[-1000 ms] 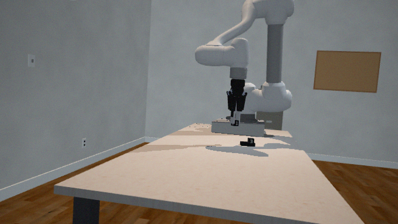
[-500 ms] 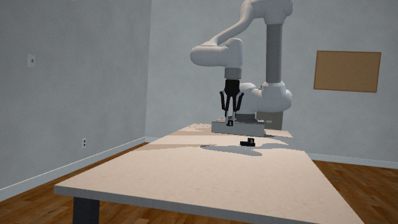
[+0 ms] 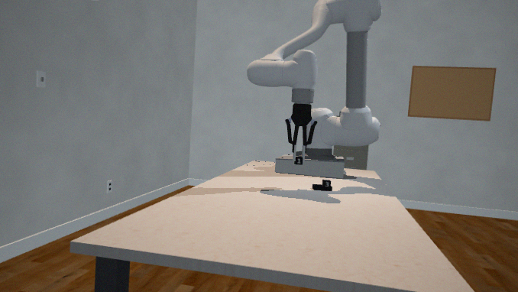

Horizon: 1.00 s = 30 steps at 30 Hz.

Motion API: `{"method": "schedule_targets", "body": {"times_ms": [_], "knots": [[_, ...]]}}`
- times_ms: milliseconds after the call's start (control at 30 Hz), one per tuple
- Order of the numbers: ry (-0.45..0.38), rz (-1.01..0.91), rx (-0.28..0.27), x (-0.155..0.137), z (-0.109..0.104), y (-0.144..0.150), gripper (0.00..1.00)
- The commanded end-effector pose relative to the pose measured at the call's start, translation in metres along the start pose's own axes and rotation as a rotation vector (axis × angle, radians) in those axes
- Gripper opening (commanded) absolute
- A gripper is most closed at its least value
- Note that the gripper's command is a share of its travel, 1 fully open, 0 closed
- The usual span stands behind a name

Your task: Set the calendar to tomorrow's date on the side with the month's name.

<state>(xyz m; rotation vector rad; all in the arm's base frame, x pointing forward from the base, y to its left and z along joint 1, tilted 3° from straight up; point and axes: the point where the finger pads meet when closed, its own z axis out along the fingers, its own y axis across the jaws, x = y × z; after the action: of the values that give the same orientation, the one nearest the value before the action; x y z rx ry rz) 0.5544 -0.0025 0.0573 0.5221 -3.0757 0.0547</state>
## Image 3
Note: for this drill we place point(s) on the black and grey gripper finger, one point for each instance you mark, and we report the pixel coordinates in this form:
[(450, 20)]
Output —
[(293, 142), (305, 143)]

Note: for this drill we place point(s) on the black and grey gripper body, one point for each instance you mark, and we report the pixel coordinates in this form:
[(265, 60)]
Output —
[(297, 109)]

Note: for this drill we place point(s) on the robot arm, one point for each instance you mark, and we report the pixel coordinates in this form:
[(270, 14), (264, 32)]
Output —
[(355, 126)]

